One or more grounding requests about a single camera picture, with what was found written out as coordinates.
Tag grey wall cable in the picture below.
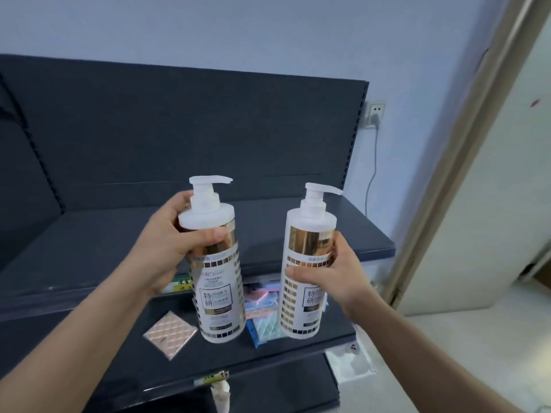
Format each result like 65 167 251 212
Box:
363 124 382 218

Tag dark grey shelf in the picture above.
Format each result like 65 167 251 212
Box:
0 53 397 413

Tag person's left forearm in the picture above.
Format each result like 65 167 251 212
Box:
0 262 162 413

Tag white power strip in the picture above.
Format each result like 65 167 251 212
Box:
325 338 378 387

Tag green yellow price label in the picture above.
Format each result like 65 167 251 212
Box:
192 368 232 387
169 274 193 294

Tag cream door frame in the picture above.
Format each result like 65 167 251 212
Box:
383 0 551 317

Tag pink patterned flat packet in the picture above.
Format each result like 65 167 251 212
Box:
142 310 200 363

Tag pump bottle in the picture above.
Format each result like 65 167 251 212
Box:
177 175 247 344
280 182 344 340

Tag person's right forearm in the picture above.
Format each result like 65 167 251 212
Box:
344 292 524 413

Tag pile of pastel small packets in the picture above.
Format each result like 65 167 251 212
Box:
242 282 332 350

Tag person's left hand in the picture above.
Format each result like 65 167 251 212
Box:
125 191 227 297

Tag pale pink tube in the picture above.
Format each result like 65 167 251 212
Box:
208 377 233 413

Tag white wall socket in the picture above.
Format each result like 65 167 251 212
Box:
364 100 386 130

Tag white door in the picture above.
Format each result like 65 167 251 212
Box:
398 21 551 318

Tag person's right hand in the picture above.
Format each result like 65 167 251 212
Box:
284 231 379 325

